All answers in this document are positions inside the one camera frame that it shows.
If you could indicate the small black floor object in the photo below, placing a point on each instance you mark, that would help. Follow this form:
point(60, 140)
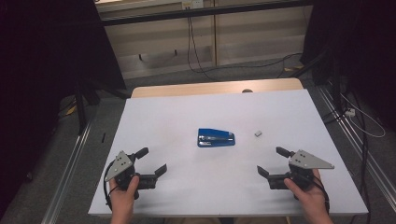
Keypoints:
point(103, 137)

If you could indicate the person's right hand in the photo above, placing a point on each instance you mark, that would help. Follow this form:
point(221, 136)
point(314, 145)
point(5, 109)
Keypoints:
point(311, 200)

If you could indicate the person's left hand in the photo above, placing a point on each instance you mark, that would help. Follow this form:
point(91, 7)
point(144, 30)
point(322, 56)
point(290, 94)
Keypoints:
point(123, 200)

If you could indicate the black horizontal bar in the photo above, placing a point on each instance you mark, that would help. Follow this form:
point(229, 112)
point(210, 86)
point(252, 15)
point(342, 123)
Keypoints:
point(199, 12)

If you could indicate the aluminium floor rail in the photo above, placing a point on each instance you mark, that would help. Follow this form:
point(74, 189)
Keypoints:
point(358, 146)
point(67, 174)

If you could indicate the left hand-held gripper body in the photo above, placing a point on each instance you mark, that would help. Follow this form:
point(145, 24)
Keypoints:
point(120, 166)

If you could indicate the white table cover board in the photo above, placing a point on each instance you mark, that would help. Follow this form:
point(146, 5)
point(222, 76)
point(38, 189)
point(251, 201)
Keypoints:
point(193, 183)

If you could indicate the black curtain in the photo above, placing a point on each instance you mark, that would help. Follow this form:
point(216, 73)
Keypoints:
point(40, 77)
point(361, 46)

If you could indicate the black metal stand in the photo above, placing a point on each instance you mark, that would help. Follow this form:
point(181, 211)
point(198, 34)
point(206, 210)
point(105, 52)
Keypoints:
point(333, 81)
point(81, 105)

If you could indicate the grey round table grommet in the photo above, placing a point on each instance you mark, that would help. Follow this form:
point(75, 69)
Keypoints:
point(247, 90)

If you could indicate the yellow floor tape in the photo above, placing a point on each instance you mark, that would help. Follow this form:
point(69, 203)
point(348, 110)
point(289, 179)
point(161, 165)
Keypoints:
point(294, 68)
point(71, 109)

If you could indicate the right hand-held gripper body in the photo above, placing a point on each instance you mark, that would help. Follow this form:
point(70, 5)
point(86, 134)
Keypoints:
point(306, 161)

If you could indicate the wooden table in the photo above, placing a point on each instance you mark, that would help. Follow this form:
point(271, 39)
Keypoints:
point(199, 88)

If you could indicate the small grey staple block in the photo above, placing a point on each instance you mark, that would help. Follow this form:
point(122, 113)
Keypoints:
point(258, 133)

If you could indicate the white wall socket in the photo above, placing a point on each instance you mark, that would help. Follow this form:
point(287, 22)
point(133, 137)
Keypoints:
point(192, 4)

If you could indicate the white power plug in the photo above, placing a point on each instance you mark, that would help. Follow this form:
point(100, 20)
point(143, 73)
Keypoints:
point(350, 112)

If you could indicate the blue stapler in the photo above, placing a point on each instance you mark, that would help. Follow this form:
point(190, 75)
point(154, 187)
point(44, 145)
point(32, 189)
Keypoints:
point(214, 138)

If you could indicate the beige shelf unit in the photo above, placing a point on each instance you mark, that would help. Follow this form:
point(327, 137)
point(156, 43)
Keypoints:
point(249, 37)

